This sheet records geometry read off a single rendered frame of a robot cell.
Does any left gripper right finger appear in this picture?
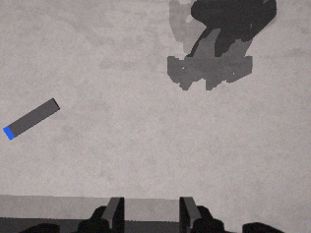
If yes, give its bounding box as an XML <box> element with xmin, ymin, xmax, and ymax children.
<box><xmin>179</xmin><ymin>197</ymin><xmax>284</xmax><ymax>233</ymax></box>

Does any dark grey flat bar with blue end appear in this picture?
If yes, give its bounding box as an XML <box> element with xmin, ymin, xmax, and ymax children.
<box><xmin>3</xmin><ymin>98</ymin><xmax>60</xmax><ymax>140</ymax></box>

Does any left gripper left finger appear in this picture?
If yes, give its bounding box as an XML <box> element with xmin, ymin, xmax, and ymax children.
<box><xmin>20</xmin><ymin>198</ymin><xmax>125</xmax><ymax>233</ymax></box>

